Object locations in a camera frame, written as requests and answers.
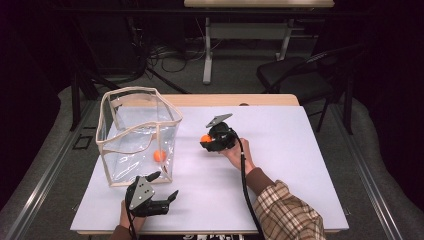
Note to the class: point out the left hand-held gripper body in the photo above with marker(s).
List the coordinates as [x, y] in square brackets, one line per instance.
[142, 194]

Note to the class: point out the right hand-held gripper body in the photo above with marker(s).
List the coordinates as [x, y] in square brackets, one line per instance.
[224, 138]

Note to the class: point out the orange ball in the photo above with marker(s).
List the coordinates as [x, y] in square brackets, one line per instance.
[206, 138]
[159, 155]

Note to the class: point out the clear bag with beige trim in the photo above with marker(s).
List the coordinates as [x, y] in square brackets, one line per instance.
[133, 156]

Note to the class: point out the person's right hand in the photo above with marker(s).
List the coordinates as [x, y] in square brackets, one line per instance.
[240, 156]

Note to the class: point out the person's left hand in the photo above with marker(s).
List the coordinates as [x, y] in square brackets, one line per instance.
[126, 220]

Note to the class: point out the wooden table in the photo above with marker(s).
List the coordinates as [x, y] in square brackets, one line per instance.
[200, 99]

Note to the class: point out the white table mat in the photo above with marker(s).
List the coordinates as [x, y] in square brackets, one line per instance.
[216, 200]

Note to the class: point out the white-legged desk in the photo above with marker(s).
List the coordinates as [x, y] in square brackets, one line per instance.
[208, 60]

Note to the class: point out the black folding chair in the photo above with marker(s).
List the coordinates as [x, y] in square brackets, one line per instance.
[293, 80]

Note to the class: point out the black metal stand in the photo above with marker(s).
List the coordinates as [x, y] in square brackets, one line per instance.
[75, 100]

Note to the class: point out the black floor socket frame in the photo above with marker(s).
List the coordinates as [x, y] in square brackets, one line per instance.
[77, 142]

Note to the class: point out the metal floor rail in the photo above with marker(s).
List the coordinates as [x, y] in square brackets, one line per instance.
[366, 180]
[43, 180]

